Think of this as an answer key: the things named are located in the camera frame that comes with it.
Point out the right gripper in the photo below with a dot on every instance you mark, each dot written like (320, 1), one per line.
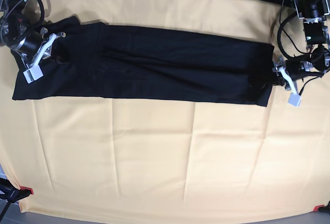
(28, 49)

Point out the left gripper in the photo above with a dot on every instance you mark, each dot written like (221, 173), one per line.
(288, 72)

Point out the black T-shirt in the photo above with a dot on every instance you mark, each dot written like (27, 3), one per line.
(132, 62)

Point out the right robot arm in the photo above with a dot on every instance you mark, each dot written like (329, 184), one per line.
(15, 26)

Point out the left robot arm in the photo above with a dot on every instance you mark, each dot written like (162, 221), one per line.
(313, 14)

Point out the yellow tablecloth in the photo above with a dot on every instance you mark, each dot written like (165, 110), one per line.
(156, 161)

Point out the right red black clamp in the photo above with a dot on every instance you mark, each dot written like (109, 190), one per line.
(322, 208)

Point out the red black clamp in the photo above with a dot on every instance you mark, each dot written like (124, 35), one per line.
(322, 208)
(12, 194)

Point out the left red black clamp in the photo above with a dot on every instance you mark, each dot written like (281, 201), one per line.
(12, 194)

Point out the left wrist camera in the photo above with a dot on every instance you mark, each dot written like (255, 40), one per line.
(295, 100)

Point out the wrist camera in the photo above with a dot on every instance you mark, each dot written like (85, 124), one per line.
(295, 100)
(32, 74)

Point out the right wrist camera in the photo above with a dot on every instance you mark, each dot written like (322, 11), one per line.
(32, 74)

